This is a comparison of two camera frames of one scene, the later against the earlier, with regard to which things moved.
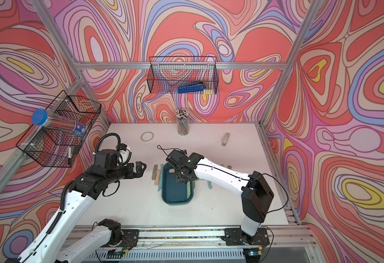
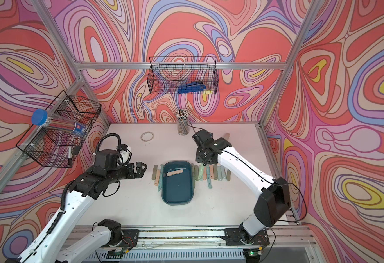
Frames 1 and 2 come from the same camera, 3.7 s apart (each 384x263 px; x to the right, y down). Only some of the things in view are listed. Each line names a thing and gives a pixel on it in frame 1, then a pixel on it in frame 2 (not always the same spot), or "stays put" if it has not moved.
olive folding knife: [154, 172] stays put
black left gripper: [139, 172] stays put
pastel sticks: [161, 176] stays put
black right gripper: [178, 178] to [198, 158]
